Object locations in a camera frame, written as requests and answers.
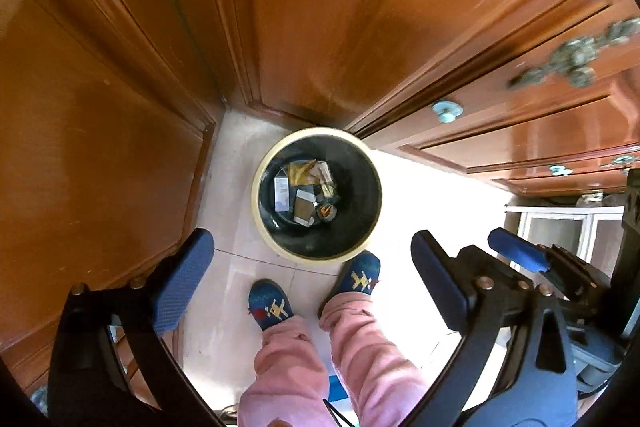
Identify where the cream round trash bin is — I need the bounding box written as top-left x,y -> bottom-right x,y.
250,127 -> 383,265

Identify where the white shelf unit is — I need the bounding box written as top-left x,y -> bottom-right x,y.
504,206 -> 624,267

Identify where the right pink trouser leg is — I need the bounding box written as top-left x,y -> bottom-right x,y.
320,291 -> 427,426

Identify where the pink trouser leg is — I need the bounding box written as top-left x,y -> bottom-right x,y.
238,315 -> 335,427
320,291 -> 427,426

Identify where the wooden drawer front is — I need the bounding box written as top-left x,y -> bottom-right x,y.
366,0 -> 639,196

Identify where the right blue patterned slipper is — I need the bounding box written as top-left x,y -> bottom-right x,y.
318,251 -> 381,317

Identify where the blue patterned slipper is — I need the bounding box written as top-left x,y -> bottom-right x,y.
318,251 -> 381,317
247,279 -> 294,332

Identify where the left blue patterned slipper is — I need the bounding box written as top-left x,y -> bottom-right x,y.
247,279 -> 294,332

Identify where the left pink trouser leg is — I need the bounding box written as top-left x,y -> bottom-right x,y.
238,315 -> 335,427

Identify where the wooden corner cabinet door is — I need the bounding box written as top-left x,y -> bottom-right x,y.
1,0 -> 231,349

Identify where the ornate metal cabinet handle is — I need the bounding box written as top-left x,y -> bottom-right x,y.
508,16 -> 639,90

